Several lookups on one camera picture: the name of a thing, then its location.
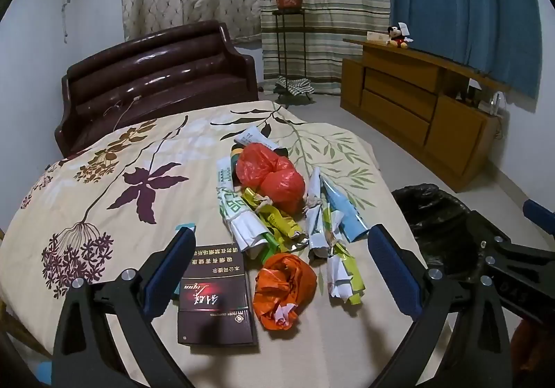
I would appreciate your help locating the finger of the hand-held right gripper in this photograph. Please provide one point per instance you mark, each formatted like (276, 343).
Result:
(498, 249)
(537, 215)

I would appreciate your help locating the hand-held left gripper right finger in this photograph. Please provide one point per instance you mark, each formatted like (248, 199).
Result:
(394, 271)

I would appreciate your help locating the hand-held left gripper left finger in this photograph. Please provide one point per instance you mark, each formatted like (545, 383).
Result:
(171, 271)

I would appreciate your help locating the white yellow-green wrapper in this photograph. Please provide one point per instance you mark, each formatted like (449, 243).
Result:
(342, 271)

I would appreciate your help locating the dark red cigarette box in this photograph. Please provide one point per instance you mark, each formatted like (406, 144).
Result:
(217, 305)

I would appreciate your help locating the trash bin with black bag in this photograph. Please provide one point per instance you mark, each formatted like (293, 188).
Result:
(429, 214)

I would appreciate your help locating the light blue wrapper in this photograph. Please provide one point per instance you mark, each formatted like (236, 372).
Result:
(347, 214)

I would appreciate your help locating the green white wrapper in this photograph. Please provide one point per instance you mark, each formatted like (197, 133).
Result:
(236, 206)

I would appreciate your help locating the orange plastic bag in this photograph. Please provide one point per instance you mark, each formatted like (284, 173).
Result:
(282, 284)

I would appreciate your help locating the yellow green snack wrapper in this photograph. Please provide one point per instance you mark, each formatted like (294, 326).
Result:
(277, 219)

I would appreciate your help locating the red plastic bag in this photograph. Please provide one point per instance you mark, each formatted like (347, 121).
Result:
(273, 179)

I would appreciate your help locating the white paper wrapper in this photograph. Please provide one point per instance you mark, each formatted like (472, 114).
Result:
(253, 137)

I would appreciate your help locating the person's right forearm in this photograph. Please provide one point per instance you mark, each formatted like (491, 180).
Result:
(535, 353)

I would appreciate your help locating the white device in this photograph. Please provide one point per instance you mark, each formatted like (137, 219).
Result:
(498, 104)

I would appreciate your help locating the floral tablecloth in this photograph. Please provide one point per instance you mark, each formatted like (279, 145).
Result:
(130, 145)

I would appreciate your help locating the wooden cabinet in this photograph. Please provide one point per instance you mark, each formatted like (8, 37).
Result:
(412, 110)

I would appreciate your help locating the dark red leather sofa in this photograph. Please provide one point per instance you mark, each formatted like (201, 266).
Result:
(151, 67)

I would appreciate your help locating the checkered cloth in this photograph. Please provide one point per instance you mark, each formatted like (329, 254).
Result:
(295, 85)

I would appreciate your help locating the blue curtain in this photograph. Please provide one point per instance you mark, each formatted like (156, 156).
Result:
(468, 2)

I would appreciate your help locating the mouse plush toy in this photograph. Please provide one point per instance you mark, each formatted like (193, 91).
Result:
(398, 39)

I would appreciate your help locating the beige tissue box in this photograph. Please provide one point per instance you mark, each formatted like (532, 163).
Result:
(377, 36)

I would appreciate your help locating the black metal plant stand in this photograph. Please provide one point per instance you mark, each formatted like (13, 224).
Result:
(277, 45)

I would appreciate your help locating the striped curtain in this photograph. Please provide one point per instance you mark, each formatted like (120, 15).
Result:
(347, 23)

